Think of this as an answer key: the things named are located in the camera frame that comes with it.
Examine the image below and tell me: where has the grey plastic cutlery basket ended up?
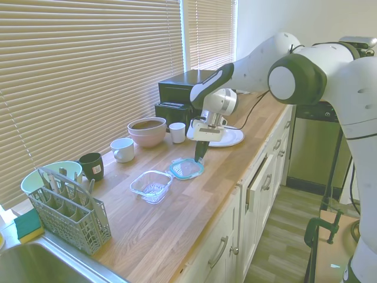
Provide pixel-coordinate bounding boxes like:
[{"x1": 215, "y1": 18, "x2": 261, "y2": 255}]
[{"x1": 28, "y1": 167, "x2": 113, "y2": 256}]

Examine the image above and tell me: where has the white ceramic mug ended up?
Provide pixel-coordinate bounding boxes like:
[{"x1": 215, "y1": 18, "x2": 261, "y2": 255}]
[
  {"x1": 168, "y1": 122, "x2": 187, "y2": 144},
  {"x1": 110, "y1": 137, "x2": 136, "y2": 164}
]

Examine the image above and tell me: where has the metal bar drawer handle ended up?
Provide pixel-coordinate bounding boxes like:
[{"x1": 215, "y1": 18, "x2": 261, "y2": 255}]
[{"x1": 208, "y1": 235, "x2": 229, "y2": 269}]

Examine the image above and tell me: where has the grey stereo camera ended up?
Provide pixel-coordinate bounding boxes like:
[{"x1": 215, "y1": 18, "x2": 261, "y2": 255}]
[{"x1": 338, "y1": 35, "x2": 377, "y2": 51}]

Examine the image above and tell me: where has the stainless steel dishwasher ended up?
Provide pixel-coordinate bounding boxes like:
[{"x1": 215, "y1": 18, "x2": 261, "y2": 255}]
[{"x1": 287, "y1": 101, "x2": 355, "y2": 190}]

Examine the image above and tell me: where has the clear lid with teal seal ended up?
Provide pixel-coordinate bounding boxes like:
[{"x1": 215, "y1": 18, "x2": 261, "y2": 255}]
[{"x1": 169, "y1": 157, "x2": 205, "y2": 180}]

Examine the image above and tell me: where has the yellow green sponge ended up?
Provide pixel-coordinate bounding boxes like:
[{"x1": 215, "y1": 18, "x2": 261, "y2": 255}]
[{"x1": 13, "y1": 210, "x2": 45, "y2": 245}]

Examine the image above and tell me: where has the small black appliance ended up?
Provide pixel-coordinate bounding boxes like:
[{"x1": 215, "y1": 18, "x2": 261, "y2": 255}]
[{"x1": 154, "y1": 101, "x2": 194, "y2": 127}]

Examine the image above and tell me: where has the pink bowl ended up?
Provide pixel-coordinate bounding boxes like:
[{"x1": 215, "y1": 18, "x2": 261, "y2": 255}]
[{"x1": 128, "y1": 126, "x2": 167, "y2": 149}]

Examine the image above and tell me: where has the far beige window blind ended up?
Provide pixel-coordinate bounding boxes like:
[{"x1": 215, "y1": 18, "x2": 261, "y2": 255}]
[{"x1": 186, "y1": 0, "x2": 237, "y2": 71}]

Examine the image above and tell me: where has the black camera stand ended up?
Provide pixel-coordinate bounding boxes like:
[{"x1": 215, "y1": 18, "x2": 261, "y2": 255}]
[{"x1": 319, "y1": 126, "x2": 346, "y2": 213}]

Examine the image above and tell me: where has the clear glass food container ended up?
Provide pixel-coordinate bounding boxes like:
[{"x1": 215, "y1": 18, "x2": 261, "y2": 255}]
[{"x1": 130, "y1": 170, "x2": 174, "y2": 205}]

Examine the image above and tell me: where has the stainless steel sink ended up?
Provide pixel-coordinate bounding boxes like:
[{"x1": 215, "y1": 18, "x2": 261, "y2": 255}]
[{"x1": 0, "y1": 235, "x2": 131, "y2": 283}]

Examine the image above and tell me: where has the large black appliance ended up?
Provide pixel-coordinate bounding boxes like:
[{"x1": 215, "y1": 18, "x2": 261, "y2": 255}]
[{"x1": 158, "y1": 70, "x2": 221, "y2": 104}]

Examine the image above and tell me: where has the white kitchen cabinet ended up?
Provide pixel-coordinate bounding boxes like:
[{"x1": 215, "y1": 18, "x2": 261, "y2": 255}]
[{"x1": 176, "y1": 104, "x2": 297, "y2": 283}]

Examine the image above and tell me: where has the black cup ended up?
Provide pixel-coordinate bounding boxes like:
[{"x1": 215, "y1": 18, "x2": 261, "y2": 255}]
[{"x1": 78, "y1": 152, "x2": 105, "y2": 182}]

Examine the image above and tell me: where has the white dinner plate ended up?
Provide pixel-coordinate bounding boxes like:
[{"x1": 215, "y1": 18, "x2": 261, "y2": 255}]
[{"x1": 207, "y1": 127, "x2": 246, "y2": 148}]

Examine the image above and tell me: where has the wide beige window blind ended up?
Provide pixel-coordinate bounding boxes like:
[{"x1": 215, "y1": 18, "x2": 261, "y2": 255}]
[{"x1": 0, "y1": 0, "x2": 182, "y2": 210}]

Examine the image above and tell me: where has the mint green bowl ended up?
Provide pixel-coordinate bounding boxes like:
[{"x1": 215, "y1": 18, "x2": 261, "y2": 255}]
[{"x1": 20, "y1": 161, "x2": 84, "y2": 205}]

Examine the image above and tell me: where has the grey bowl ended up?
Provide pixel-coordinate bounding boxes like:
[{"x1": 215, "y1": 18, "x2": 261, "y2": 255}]
[{"x1": 127, "y1": 117, "x2": 167, "y2": 134}]

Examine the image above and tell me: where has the metal bar cabinet handle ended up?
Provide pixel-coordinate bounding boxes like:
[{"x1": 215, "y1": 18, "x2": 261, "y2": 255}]
[{"x1": 261, "y1": 173, "x2": 273, "y2": 193}]

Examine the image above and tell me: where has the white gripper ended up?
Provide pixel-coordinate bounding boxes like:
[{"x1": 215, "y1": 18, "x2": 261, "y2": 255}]
[{"x1": 186, "y1": 117, "x2": 227, "y2": 163}]

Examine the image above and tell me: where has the wooden mount board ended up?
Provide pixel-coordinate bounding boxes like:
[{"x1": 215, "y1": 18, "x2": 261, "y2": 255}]
[{"x1": 319, "y1": 208, "x2": 362, "y2": 246}]

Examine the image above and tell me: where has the dark green clamp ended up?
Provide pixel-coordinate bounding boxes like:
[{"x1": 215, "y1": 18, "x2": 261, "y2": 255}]
[{"x1": 304, "y1": 209, "x2": 344, "y2": 283}]

